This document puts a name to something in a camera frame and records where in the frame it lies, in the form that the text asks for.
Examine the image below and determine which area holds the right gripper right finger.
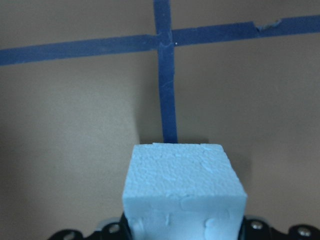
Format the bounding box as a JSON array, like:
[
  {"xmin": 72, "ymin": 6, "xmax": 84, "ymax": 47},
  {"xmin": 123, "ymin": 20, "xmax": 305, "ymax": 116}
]
[{"xmin": 239, "ymin": 216, "xmax": 320, "ymax": 240}]

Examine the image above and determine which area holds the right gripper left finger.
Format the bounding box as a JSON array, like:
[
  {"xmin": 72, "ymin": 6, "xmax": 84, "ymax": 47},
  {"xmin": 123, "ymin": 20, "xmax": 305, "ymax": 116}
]
[{"xmin": 48, "ymin": 217, "xmax": 130, "ymax": 240}]

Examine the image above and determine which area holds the light blue foam block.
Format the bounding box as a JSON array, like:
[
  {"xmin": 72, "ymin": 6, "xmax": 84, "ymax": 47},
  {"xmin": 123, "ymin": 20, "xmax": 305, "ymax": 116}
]
[{"xmin": 122, "ymin": 143, "xmax": 247, "ymax": 240}]

